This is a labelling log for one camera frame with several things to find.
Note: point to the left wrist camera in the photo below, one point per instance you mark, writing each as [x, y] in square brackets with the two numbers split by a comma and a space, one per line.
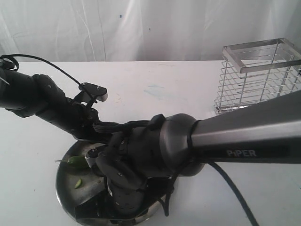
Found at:
[90, 93]

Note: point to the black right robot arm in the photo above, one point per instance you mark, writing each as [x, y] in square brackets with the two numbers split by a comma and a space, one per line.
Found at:
[141, 160]

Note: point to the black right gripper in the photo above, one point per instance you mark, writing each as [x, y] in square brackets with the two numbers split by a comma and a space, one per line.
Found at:
[117, 202]

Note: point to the wire metal utensil rack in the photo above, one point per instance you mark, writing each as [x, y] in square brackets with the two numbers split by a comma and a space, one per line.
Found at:
[255, 72]

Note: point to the small cucumber slice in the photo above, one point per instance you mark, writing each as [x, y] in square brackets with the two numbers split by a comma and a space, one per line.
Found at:
[78, 183]

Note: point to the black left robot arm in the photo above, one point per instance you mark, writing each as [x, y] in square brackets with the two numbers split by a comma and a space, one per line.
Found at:
[38, 95]

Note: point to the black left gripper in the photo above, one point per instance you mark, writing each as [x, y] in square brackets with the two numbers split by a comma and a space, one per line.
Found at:
[72, 118]

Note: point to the round steel plate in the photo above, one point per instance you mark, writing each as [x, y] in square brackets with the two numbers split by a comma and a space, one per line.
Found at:
[92, 184]

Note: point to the white backdrop curtain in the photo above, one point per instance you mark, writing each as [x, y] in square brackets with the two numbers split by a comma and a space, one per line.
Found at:
[142, 30]

